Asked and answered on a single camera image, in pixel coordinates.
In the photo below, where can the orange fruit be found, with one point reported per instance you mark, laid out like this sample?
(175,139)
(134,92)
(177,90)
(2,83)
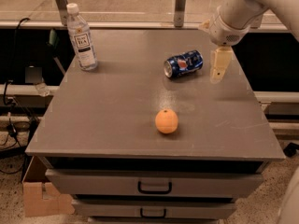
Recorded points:
(166,121)

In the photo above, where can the green handled tool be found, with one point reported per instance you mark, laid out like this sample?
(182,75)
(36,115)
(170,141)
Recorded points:
(53,45)

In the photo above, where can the lower grey drawer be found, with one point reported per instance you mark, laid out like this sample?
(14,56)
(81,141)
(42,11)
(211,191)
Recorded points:
(153,209)

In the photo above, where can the clear tea bottle white label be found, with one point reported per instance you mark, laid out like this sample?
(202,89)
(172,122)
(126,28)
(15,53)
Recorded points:
(80,36)

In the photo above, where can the left metal bracket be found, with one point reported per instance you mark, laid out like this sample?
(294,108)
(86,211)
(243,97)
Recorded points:
(61,5)

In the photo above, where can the upper grey drawer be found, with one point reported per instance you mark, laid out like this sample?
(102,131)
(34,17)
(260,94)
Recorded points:
(147,183)

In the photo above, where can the small clear water bottle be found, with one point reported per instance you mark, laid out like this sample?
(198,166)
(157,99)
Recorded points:
(42,89)

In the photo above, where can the middle metal bracket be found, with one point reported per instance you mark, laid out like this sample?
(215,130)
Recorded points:
(179,13)

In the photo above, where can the grey drawer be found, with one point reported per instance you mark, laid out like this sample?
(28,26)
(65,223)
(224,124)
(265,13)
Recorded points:
(147,183)
(153,209)

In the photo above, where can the right metal bracket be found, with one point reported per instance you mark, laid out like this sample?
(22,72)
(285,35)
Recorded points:
(256,23)

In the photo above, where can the blue pepsi can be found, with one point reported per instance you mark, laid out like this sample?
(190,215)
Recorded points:
(182,64)

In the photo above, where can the metal bracket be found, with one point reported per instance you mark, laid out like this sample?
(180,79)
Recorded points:
(179,13)
(61,5)
(256,23)

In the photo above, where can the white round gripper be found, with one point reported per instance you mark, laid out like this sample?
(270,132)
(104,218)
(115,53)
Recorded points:
(223,32)

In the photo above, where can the brown cardboard box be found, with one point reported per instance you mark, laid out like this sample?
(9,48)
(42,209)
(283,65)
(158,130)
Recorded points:
(40,197)

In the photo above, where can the grey drawer cabinet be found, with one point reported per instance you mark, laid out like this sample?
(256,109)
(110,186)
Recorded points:
(105,120)

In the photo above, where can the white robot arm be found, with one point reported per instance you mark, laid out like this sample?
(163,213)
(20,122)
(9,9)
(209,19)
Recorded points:
(239,14)

